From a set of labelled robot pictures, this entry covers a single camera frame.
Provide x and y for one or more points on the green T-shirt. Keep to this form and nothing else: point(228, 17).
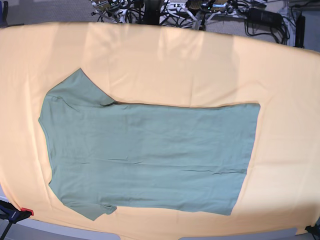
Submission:
point(105, 154)

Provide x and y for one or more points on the yellow tablecloth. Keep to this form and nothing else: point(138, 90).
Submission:
point(167, 66)

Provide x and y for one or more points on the black column base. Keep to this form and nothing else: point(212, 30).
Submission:
point(151, 14)

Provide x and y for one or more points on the white power strip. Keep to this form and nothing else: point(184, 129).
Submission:
point(190, 14)

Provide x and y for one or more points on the black power adapter box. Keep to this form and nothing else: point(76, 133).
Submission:
point(265, 18)

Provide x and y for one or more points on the blue clamp with red tip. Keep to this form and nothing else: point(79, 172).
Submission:
point(12, 215)

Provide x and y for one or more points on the black clamp right corner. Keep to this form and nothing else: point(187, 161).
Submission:
point(314, 230)

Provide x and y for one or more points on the black table leg post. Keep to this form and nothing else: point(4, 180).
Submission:
point(300, 31)

